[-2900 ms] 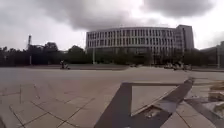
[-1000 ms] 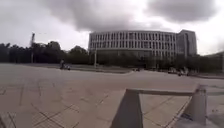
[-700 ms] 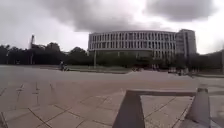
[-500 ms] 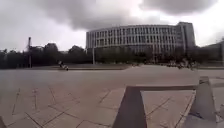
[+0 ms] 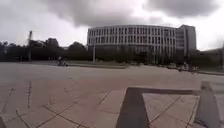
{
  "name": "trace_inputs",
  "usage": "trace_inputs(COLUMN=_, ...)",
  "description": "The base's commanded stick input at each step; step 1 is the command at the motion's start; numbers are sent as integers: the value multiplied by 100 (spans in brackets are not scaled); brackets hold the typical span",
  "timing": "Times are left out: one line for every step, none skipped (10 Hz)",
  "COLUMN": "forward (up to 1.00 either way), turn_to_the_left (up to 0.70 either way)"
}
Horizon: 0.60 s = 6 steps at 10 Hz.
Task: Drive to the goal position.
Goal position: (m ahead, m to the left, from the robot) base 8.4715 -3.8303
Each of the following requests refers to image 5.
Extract grass strip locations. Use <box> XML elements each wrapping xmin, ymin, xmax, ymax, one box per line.
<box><xmin>31</xmin><ymin>59</ymin><xmax>130</xmax><ymax>70</ymax></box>

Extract pale pole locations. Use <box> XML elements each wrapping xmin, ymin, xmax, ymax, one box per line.
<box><xmin>92</xmin><ymin>45</ymin><xmax>96</xmax><ymax>64</ymax></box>

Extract large white curved building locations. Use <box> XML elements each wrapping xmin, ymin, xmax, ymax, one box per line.
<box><xmin>86</xmin><ymin>23</ymin><xmax>198</xmax><ymax>58</ymax></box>

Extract grey stone paved plaza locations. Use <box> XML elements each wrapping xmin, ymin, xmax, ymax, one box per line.
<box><xmin>0</xmin><ymin>61</ymin><xmax>224</xmax><ymax>128</ymax></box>

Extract person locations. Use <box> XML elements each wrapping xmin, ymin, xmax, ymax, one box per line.
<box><xmin>57</xmin><ymin>56</ymin><xmax>69</xmax><ymax>68</ymax></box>

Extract row of dark trees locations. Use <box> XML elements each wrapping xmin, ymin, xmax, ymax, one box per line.
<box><xmin>0</xmin><ymin>37</ymin><xmax>224</xmax><ymax>68</ymax></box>

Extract vehicle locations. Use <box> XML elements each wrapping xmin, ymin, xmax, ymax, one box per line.
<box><xmin>167</xmin><ymin>63</ymin><xmax>200</xmax><ymax>74</ymax></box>

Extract tall lattice tower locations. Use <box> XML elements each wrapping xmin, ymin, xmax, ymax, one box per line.
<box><xmin>27</xmin><ymin>30</ymin><xmax>34</xmax><ymax>62</ymax></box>

